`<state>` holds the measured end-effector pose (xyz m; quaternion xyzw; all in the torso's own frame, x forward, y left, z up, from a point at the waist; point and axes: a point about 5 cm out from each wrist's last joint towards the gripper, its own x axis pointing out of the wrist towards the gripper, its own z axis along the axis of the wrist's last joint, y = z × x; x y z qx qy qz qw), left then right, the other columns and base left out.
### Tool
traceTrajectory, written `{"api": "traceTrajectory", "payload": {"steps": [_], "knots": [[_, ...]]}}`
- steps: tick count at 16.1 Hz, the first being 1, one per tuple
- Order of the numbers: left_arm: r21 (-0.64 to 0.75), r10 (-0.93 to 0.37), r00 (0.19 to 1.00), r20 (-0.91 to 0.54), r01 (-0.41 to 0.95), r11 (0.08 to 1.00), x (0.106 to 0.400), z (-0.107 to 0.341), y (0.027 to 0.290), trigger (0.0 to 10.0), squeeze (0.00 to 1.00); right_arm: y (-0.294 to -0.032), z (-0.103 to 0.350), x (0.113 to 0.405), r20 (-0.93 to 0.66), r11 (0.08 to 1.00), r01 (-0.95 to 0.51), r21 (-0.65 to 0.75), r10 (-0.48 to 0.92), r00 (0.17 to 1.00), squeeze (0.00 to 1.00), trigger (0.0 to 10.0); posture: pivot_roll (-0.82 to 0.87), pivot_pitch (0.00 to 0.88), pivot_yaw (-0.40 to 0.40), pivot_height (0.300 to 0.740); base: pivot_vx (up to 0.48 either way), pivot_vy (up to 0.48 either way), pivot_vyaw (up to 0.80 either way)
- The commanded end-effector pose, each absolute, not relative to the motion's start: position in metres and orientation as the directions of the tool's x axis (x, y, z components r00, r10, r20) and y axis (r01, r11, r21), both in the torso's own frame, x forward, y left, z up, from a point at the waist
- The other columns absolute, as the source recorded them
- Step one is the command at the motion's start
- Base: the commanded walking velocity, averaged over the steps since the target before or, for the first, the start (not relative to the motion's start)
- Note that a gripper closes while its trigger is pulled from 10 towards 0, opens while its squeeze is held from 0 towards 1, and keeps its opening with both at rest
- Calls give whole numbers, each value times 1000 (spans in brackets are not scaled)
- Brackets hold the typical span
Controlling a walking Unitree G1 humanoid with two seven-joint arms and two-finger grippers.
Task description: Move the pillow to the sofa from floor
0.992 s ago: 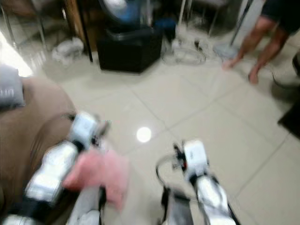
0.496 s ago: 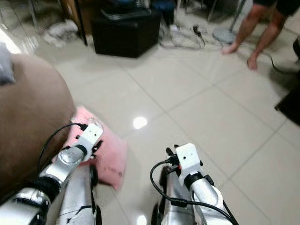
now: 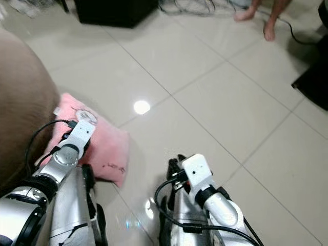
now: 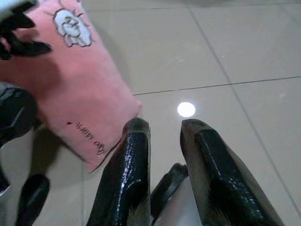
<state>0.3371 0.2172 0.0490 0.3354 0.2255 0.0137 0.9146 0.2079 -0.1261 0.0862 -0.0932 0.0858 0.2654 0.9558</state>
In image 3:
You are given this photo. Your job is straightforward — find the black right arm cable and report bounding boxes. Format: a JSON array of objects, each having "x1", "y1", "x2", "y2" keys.
[{"x1": 154, "y1": 175, "x2": 262, "y2": 246}]

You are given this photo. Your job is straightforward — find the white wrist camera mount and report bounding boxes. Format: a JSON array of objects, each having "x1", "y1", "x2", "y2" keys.
[
  {"x1": 180, "y1": 153, "x2": 217, "y2": 193},
  {"x1": 69, "y1": 119, "x2": 97, "y2": 149}
]

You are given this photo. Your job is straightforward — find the black furniture corner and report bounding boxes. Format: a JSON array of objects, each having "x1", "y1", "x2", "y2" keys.
[{"x1": 291, "y1": 49, "x2": 328, "y2": 111}]

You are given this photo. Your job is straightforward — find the black box cabinet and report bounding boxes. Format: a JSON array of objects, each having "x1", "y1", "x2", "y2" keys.
[{"x1": 74, "y1": 0, "x2": 159, "y2": 29}]

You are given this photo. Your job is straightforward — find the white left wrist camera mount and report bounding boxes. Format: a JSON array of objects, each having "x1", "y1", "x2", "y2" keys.
[{"x1": 69, "y1": 119, "x2": 97, "y2": 149}]

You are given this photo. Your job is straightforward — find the silver right robot leg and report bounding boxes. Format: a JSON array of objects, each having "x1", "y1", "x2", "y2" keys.
[{"x1": 158, "y1": 194, "x2": 211, "y2": 246}]

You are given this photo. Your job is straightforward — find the brown fabric sofa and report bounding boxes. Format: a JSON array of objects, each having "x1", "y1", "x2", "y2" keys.
[{"x1": 0, "y1": 28, "x2": 60, "y2": 196}]

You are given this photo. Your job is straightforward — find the silver left robot leg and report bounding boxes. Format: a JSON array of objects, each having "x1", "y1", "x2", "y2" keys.
[{"x1": 50, "y1": 165, "x2": 109, "y2": 246}]

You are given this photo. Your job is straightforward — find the pink printed pillow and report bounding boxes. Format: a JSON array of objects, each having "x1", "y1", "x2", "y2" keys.
[{"x1": 48, "y1": 92, "x2": 130, "y2": 188}]

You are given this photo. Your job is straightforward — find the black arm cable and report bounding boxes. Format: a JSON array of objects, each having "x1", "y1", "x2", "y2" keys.
[
  {"x1": 154, "y1": 175, "x2": 262, "y2": 246},
  {"x1": 25, "y1": 119, "x2": 80, "y2": 177}
]

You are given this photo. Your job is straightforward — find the black floor cable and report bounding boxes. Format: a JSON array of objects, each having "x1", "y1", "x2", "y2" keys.
[{"x1": 277, "y1": 15, "x2": 319, "y2": 48}]

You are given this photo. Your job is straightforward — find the tangled dark cables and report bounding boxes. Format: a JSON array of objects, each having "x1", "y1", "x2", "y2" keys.
[{"x1": 158, "y1": 0, "x2": 236, "y2": 16}]

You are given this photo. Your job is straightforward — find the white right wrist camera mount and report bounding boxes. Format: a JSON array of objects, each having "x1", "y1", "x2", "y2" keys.
[{"x1": 180, "y1": 153, "x2": 217, "y2": 193}]

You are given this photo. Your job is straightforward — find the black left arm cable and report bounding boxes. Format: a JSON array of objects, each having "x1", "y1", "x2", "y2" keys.
[{"x1": 25, "y1": 119, "x2": 80, "y2": 177}]

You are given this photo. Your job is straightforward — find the grey white clutter pile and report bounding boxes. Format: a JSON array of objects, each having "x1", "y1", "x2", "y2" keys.
[{"x1": 8, "y1": 0, "x2": 68, "y2": 19}]

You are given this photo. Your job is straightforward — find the silver robot leg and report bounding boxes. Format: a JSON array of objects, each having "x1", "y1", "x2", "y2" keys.
[
  {"x1": 50, "y1": 165, "x2": 109, "y2": 246},
  {"x1": 158, "y1": 194, "x2": 211, "y2": 246}
]

